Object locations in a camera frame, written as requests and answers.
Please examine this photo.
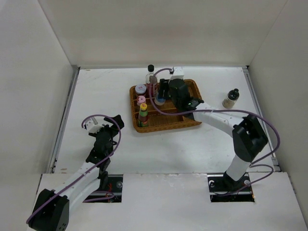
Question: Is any pink-lid spice jar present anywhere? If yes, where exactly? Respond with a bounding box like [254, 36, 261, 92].
[136, 95, 146, 106]

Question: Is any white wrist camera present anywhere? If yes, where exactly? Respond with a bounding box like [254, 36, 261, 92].
[83, 117, 103, 134]
[169, 66, 184, 81]

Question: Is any blue label silver-lid jar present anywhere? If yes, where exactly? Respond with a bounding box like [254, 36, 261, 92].
[154, 93, 166, 106]

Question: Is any green chili sauce bottle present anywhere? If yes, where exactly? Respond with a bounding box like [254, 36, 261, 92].
[138, 103, 149, 128]

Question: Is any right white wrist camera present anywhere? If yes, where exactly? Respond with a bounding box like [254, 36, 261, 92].
[169, 66, 184, 81]

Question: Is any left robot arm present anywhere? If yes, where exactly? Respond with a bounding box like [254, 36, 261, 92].
[26, 115, 124, 231]

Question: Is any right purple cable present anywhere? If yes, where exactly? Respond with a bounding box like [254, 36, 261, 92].
[148, 68, 282, 196]

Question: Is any tall dark sauce bottle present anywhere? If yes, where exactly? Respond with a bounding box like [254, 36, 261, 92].
[145, 64, 157, 97]

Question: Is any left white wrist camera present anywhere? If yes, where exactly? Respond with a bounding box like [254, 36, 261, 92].
[83, 117, 103, 134]

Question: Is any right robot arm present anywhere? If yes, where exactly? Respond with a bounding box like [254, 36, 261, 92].
[157, 78, 268, 192]

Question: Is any small black-cap pepper bottle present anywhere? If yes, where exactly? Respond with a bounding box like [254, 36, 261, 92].
[222, 88, 240, 109]

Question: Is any brown wicker divided basket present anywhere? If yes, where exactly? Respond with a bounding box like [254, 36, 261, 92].
[129, 79, 202, 133]

